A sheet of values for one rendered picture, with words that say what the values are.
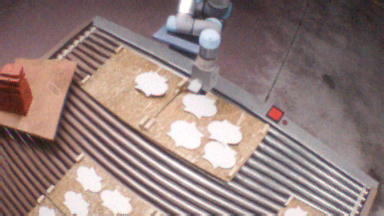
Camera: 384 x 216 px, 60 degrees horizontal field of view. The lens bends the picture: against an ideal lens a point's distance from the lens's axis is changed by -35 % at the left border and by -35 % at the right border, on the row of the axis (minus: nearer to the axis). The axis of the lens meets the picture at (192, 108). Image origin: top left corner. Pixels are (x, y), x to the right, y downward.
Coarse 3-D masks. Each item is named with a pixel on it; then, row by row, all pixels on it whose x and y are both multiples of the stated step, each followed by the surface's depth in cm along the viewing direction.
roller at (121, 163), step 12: (72, 120) 198; (84, 132) 195; (96, 144) 192; (108, 156) 189; (132, 168) 186; (144, 180) 183; (156, 192) 181; (168, 192) 180; (180, 204) 177; (192, 204) 177
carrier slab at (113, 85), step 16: (112, 64) 222; (128, 64) 222; (144, 64) 223; (96, 80) 214; (112, 80) 214; (128, 80) 215; (176, 80) 218; (96, 96) 207; (112, 96) 208; (128, 96) 209; (144, 96) 210; (160, 96) 211; (176, 96) 213; (112, 112) 203; (128, 112) 203; (144, 112) 204
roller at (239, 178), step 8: (56, 56) 227; (80, 72) 219; (240, 176) 188; (240, 184) 188; (248, 184) 186; (256, 184) 186; (256, 192) 185; (264, 192) 183; (272, 192) 183; (272, 200) 182; (280, 200) 180
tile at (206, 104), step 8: (192, 96) 211; (200, 96) 212; (184, 104) 208; (192, 104) 208; (200, 104) 209; (208, 104) 209; (192, 112) 205; (200, 112) 206; (208, 112) 206; (216, 112) 207
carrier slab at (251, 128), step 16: (208, 96) 213; (176, 112) 206; (224, 112) 208; (240, 112) 209; (160, 128) 199; (256, 128) 204; (160, 144) 194; (240, 144) 198; (256, 144) 198; (192, 160) 190; (240, 160) 192; (224, 176) 186
